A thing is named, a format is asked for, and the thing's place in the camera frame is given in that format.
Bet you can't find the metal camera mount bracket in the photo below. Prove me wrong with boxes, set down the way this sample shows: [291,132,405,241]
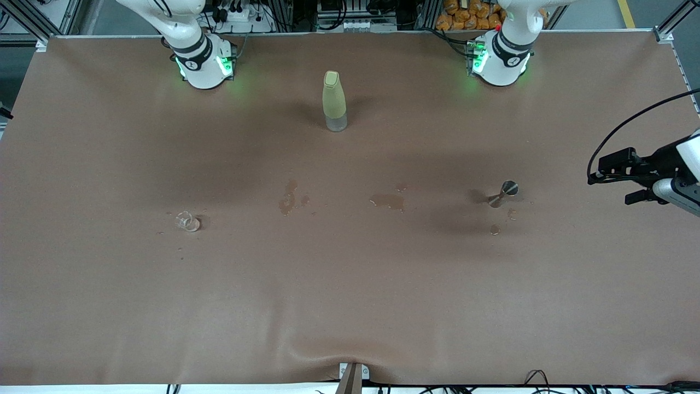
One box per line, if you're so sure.
[339,362,370,394]

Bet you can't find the aluminium frame post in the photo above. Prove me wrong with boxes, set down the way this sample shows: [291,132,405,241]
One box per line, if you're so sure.
[654,0,700,44]
[0,0,83,45]

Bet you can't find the white power strip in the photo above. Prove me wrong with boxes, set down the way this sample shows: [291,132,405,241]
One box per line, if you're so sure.
[211,5,274,33]

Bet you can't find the white connector strip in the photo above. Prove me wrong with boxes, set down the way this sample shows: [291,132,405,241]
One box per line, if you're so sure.
[317,19,397,32]

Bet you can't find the brown table mat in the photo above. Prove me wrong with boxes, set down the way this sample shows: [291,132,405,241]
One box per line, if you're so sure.
[0,30,700,386]

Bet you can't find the small clear glass beaker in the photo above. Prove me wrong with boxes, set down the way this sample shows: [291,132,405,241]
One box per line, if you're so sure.
[175,211,202,233]

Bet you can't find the yellow-green capped bottle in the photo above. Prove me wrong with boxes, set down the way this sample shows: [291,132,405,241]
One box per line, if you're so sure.
[322,70,348,132]

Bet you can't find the steel double-cone jigger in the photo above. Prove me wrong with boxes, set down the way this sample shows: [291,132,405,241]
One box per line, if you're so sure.
[488,180,520,208]

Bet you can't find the liquid puddle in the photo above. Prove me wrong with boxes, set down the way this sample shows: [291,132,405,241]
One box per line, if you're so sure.
[278,179,310,216]
[369,193,406,213]

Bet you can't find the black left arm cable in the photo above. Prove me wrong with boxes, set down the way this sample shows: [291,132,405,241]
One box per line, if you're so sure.
[587,88,700,184]

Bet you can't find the orange snack bags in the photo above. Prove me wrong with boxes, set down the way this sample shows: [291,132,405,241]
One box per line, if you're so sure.
[436,0,547,31]

